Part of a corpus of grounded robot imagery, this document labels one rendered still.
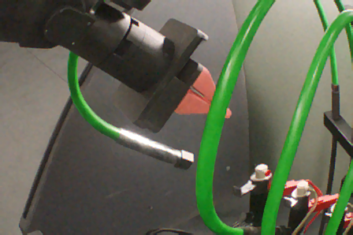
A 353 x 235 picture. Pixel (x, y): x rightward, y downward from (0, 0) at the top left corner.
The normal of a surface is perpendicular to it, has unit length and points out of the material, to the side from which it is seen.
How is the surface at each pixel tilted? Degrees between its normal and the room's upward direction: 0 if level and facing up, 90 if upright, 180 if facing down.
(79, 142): 90
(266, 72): 90
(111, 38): 86
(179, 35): 45
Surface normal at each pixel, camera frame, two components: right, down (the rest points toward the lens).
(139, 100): -0.71, -0.44
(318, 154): -0.76, 0.35
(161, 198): 0.63, 0.26
